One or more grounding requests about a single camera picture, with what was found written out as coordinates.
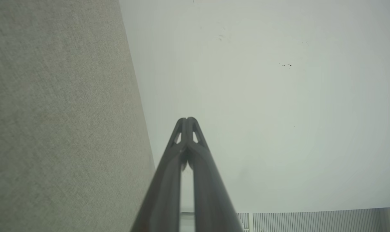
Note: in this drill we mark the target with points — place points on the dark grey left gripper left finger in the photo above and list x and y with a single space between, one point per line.
164 193

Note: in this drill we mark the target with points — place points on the grey fabric sofa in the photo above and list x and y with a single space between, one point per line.
59 122

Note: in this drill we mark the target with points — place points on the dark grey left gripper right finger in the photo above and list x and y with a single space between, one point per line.
208 199

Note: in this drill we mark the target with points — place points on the white ribbed grille panel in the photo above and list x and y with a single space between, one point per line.
311 221

